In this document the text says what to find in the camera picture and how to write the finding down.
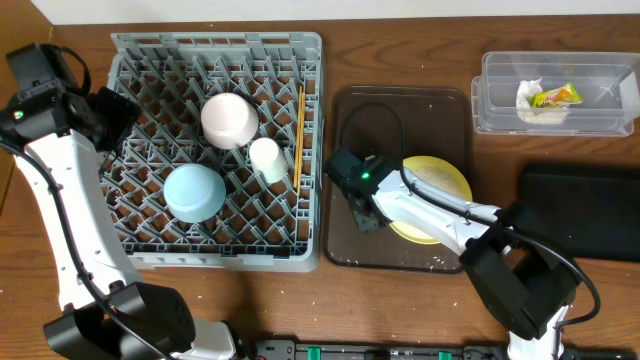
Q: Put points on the white cup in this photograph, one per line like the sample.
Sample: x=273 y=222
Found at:
x=268 y=159

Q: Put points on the yellow plate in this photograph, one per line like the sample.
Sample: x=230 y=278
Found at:
x=440 y=174

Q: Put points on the grey plastic dishwasher rack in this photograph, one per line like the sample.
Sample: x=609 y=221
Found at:
x=261 y=226

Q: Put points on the crumpled white tissue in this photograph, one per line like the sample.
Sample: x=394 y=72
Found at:
x=540 y=116

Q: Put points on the light blue bowl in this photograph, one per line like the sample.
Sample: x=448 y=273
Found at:
x=194 y=193

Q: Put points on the wooden chopstick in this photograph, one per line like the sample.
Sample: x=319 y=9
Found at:
x=296 y=142
x=300 y=140

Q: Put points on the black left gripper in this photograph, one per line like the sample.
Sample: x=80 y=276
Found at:
x=122 y=114

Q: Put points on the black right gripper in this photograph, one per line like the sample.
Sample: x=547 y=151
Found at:
x=367 y=218

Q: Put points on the black waste bin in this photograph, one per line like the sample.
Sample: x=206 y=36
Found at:
x=592 y=210

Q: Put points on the pink bowl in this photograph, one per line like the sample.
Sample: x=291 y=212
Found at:
x=228 y=121

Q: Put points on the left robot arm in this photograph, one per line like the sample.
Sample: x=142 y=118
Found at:
x=107 y=310

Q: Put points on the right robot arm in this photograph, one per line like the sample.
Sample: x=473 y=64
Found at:
x=524 y=282

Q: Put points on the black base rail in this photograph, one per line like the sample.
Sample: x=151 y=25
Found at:
x=293 y=350

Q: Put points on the dark brown serving tray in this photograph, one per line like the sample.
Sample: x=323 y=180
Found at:
x=436 y=123

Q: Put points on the clear plastic waste bin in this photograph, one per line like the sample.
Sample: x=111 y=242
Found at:
x=607 y=81

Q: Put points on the yellow green snack wrapper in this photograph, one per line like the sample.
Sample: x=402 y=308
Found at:
x=561 y=97

